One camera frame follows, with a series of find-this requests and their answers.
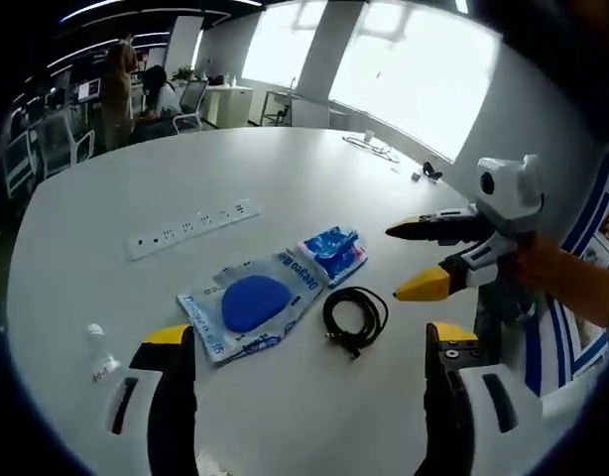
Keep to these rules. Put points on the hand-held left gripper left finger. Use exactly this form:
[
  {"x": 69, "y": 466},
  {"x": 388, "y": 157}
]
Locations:
[{"x": 173, "y": 377}]

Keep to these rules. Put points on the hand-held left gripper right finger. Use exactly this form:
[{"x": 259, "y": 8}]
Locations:
[{"x": 453, "y": 396}]

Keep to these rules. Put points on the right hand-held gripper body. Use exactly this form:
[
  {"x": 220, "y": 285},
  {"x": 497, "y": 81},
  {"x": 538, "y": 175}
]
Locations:
[{"x": 515, "y": 193}]

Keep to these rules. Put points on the clear plastic water bottle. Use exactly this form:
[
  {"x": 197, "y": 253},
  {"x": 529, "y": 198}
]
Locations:
[{"x": 102, "y": 357}]

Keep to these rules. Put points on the blue tissue pack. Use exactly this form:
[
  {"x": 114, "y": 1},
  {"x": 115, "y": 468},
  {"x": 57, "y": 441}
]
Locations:
[{"x": 334, "y": 253}]

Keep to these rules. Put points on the blue sponge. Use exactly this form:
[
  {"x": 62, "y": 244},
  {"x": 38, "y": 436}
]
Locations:
[{"x": 255, "y": 302}]

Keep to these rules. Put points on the person's right hand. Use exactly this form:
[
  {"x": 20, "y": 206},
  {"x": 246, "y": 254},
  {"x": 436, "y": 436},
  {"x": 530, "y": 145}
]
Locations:
[{"x": 537, "y": 268}]

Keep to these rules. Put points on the small black object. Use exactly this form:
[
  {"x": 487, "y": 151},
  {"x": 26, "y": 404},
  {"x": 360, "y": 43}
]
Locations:
[{"x": 432, "y": 172}]

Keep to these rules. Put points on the white power strip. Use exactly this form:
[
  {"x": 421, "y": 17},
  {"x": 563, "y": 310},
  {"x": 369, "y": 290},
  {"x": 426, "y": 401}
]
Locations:
[{"x": 195, "y": 228}]

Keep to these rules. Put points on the white table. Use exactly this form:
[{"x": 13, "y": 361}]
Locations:
[{"x": 136, "y": 198}]

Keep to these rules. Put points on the white desk cabinet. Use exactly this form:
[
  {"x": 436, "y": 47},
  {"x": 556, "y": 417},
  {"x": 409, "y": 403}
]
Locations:
[{"x": 227, "y": 106}]

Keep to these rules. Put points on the white office chair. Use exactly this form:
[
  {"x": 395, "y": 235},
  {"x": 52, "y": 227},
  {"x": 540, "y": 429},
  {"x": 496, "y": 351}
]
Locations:
[
  {"x": 66, "y": 144},
  {"x": 19, "y": 163}
]

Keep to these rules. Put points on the grey office chair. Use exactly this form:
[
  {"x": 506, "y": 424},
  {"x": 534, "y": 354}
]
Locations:
[{"x": 193, "y": 101}]

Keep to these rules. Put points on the computer monitor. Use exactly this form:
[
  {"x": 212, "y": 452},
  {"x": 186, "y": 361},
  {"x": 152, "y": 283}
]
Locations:
[{"x": 89, "y": 91}]

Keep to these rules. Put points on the potted green plant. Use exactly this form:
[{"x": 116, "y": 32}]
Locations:
[{"x": 183, "y": 74}]

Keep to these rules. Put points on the blue framed wall poster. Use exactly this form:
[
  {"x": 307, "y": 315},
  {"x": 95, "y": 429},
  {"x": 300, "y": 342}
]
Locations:
[{"x": 597, "y": 233}]

